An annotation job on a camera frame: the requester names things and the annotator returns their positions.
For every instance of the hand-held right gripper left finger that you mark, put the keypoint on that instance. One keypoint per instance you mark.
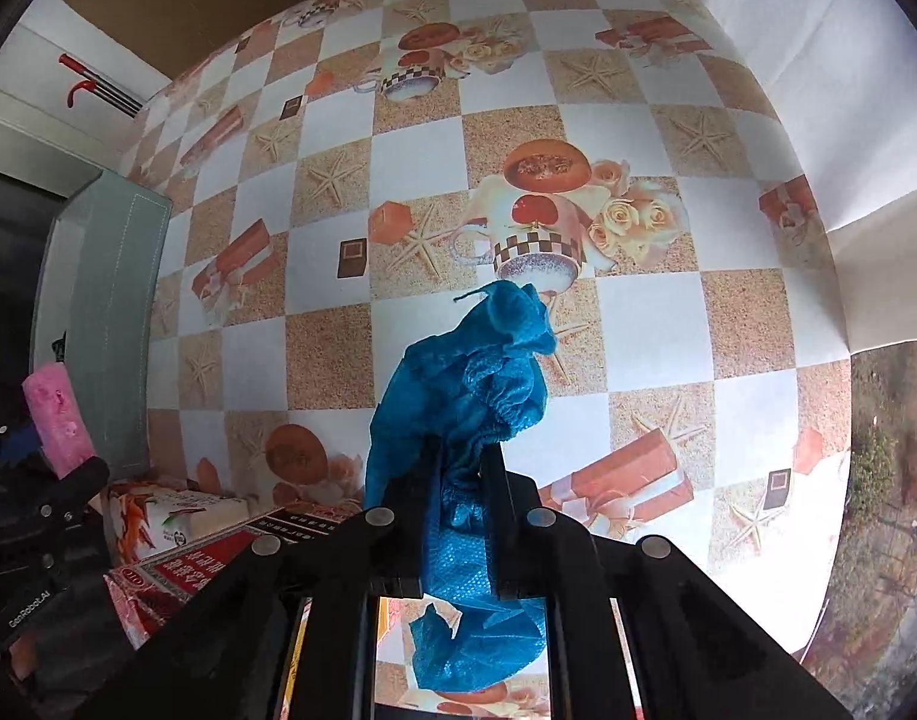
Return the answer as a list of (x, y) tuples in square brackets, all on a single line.
[(398, 547)]

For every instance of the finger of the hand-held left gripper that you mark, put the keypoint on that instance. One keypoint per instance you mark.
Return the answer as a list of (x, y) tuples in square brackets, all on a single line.
[(76, 481)]

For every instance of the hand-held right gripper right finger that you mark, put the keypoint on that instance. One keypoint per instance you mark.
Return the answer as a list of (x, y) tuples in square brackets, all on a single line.
[(511, 540)]

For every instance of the pink foam sponge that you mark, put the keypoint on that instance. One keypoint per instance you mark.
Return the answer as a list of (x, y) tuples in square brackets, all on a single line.
[(57, 420)]

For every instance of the blue elastic-edged cloth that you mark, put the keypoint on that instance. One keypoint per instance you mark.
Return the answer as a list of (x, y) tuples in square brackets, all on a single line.
[(466, 390)]

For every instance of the white printed cardboard box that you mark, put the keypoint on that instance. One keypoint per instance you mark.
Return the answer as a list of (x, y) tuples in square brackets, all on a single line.
[(181, 521)]

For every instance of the red cardboard box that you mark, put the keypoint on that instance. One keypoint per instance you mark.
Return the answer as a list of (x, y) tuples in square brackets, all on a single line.
[(196, 577)]

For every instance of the grey-green stitched mat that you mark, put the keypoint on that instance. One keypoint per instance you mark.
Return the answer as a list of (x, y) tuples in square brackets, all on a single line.
[(106, 300)]

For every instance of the checkered printed tablecloth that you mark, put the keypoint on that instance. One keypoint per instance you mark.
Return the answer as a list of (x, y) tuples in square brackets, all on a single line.
[(638, 330)]

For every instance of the white air conditioner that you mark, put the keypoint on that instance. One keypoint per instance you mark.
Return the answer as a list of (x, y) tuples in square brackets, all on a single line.
[(46, 90)]

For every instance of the white curtain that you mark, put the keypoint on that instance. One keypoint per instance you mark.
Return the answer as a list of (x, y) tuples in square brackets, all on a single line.
[(840, 127)]

